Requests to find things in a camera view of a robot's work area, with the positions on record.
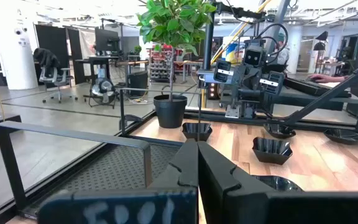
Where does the person's forearm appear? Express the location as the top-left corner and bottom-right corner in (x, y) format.
(328, 74), (351, 83)

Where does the black floor fan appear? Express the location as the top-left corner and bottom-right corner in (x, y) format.
(83, 77), (117, 110)

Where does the person's hand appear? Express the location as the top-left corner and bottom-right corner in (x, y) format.
(308, 73), (331, 84)

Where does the black glossy square mini plate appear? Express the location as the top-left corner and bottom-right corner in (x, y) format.
(252, 136), (294, 166)

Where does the standing desk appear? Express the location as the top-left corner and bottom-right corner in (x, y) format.
(75, 55), (150, 86)

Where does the red storage shelf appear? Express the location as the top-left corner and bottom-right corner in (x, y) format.
(147, 45), (186, 83)

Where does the green plant in black pot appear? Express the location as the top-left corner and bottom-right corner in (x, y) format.
(136, 0), (218, 129)

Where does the black box with orange lights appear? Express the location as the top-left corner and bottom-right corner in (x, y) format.
(208, 82), (220, 100)

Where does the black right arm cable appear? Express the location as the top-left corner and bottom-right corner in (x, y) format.
(255, 23), (290, 58)

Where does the person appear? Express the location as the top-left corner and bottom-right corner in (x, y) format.
(272, 32), (291, 66)

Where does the white round column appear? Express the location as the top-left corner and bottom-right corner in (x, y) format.
(0, 0), (39, 91)

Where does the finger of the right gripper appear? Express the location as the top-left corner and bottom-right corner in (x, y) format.
(259, 70), (285, 96)
(213, 58), (232, 84)

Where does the black studio lamp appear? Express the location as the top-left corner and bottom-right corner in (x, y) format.
(312, 30), (329, 74)

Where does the black partition panel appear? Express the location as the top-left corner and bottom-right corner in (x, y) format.
(34, 24), (87, 85)

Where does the black rounded square mini plate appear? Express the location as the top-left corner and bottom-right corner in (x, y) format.
(262, 123), (297, 139)

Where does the office chair with black jacket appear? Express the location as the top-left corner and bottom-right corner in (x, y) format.
(32, 47), (79, 104)

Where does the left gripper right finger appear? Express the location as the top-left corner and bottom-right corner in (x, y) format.
(198, 141), (358, 224)

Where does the black cabinet box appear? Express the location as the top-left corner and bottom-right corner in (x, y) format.
(127, 70), (149, 98)

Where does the black rounded wavy mini plate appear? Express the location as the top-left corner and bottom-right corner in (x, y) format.
(250, 174), (304, 192)

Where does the black mesh tray with handles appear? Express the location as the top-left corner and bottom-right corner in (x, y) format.
(0, 87), (203, 220)

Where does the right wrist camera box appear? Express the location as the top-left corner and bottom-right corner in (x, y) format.
(243, 44), (264, 68)

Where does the black side desk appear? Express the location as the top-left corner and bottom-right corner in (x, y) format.
(272, 77), (358, 112)

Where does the yellow blue banner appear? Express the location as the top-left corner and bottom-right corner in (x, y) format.
(222, 36), (251, 65)

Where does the black desk monitor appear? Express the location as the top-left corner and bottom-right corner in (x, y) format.
(94, 27), (121, 53)

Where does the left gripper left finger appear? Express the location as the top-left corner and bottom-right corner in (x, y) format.
(37, 139), (200, 224)

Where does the black deep square mini plate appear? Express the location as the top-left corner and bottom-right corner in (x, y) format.
(181, 122), (213, 142)

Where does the black leaf shaped mini plate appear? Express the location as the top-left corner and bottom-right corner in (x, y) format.
(323, 128), (358, 146)

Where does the black aluminium rig frame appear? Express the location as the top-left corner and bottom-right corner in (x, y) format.
(183, 0), (358, 139)

